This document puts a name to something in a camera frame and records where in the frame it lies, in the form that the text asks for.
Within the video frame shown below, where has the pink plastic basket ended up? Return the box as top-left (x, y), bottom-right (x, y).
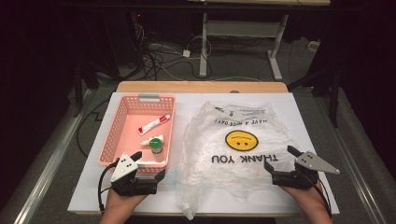
top-left (97, 93), bottom-right (177, 174)

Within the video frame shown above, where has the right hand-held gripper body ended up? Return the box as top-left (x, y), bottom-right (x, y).
top-left (272, 151), bottom-right (340, 190)

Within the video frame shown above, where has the metal floor rail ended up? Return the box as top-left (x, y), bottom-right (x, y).
top-left (12, 89), bottom-right (92, 224)
top-left (311, 92), bottom-right (389, 224)

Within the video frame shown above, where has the clear plastic smiley bag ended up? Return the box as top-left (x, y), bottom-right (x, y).
top-left (177, 101), bottom-right (302, 220)

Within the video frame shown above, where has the wooden table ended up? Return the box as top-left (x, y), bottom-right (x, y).
top-left (115, 80), bottom-right (290, 94)

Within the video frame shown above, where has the tangle of floor cables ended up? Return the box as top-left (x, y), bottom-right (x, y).
top-left (132, 21), bottom-right (214, 82)

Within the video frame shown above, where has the white power strip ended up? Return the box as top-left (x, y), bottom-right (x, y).
top-left (307, 39), bottom-right (321, 52)

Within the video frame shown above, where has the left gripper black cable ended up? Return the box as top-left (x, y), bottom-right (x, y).
top-left (97, 158), bottom-right (120, 214)

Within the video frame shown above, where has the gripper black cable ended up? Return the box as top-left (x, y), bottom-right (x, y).
top-left (97, 158), bottom-right (120, 214)
top-left (317, 178), bottom-right (332, 218)

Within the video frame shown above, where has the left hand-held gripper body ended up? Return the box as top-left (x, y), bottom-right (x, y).
top-left (110, 152), bottom-right (157, 197)

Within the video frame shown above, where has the black floor cable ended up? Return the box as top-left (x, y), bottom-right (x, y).
top-left (76, 98), bottom-right (110, 159)

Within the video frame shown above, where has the green-capped small bottle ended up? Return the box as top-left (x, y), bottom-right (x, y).
top-left (148, 137), bottom-right (164, 155)

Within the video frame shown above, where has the white metal desk frame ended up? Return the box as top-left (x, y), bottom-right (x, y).
top-left (198, 12), bottom-right (290, 82)

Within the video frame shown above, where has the person's right hand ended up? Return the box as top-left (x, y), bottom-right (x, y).
top-left (278, 181), bottom-right (328, 213)

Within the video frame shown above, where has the white table board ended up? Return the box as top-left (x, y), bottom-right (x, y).
top-left (67, 91), bottom-right (340, 216)

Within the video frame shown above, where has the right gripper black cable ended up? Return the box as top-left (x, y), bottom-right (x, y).
top-left (317, 178), bottom-right (332, 218)

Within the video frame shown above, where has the person's left hand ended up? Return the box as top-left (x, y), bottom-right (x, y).
top-left (106, 188), bottom-right (148, 216)

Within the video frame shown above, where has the small white dropper bottle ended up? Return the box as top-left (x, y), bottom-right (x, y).
top-left (139, 133), bottom-right (165, 147)

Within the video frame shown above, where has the black stand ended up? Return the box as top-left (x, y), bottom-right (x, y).
top-left (288, 59), bottom-right (345, 129)
top-left (72, 59), bottom-right (101, 119)

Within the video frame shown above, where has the red and white toothpaste tube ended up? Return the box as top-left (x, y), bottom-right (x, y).
top-left (136, 114), bottom-right (172, 136)

